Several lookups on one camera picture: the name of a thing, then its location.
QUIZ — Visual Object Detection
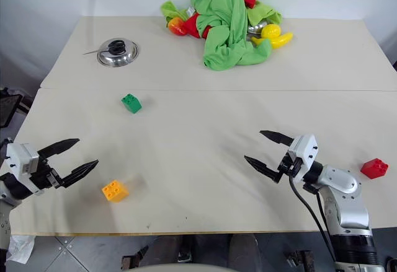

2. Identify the crumpled white plastic sheet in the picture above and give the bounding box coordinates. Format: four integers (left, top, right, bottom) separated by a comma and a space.
7, 235, 35, 265

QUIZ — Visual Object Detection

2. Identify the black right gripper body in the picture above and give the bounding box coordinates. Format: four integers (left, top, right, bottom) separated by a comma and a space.
277, 152, 303, 179

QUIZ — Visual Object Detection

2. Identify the steel pot lid black knob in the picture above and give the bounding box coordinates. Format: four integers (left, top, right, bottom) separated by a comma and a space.
97, 37, 140, 67

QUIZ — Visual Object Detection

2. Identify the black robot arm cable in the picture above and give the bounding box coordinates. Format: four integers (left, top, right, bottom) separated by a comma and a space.
315, 190, 331, 245
288, 175, 337, 264

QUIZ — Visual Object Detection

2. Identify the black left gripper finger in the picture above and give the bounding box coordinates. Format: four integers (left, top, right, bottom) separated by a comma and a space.
58, 159, 100, 189
37, 138, 81, 160

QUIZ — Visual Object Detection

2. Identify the crumpled green cloth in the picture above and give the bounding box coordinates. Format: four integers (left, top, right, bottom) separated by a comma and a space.
159, 0, 283, 72

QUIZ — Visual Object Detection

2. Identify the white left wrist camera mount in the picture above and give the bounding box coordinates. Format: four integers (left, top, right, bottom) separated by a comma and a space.
5, 143, 44, 196

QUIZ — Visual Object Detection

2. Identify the red toy brick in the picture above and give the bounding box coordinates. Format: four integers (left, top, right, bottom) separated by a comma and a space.
360, 158, 390, 180

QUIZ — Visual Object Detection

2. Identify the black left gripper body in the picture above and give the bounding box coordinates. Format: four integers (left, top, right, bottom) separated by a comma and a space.
29, 156, 65, 193

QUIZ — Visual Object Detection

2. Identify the orange toy peach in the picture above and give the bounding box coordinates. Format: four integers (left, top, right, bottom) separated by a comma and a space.
167, 17, 189, 37

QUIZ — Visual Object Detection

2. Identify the black frame with mesh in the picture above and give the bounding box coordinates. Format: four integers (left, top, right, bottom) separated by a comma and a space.
0, 87, 32, 129

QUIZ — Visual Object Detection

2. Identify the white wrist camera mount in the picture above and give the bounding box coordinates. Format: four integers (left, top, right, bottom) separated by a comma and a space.
5, 143, 44, 196
287, 134, 320, 183

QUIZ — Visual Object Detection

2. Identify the dark metal bracket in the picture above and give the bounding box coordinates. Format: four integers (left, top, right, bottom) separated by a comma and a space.
284, 249, 314, 268
121, 245, 149, 270

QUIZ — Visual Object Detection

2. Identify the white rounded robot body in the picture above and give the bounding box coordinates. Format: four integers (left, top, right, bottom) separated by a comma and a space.
128, 262, 233, 272

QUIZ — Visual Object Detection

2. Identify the yellow toy brick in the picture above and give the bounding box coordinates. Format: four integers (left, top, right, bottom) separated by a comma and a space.
102, 180, 130, 204

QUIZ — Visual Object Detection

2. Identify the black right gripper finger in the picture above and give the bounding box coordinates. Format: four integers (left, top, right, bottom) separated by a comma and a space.
259, 129, 295, 147
243, 155, 282, 183

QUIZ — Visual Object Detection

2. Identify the yellow toy lemon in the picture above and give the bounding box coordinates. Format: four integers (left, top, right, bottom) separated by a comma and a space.
261, 24, 282, 41

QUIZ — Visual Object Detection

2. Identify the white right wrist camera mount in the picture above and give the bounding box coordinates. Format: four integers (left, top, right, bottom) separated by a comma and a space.
287, 134, 320, 183

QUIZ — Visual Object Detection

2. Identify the green toy brick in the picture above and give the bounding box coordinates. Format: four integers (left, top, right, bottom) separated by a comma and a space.
121, 93, 143, 115

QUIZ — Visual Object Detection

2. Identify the steel bowl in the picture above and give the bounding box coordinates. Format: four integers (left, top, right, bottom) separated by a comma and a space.
246, 17, 271, 35

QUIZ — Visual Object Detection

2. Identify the yellow toy banana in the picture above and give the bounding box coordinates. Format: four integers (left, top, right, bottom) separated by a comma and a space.
251, 32, 294, 50

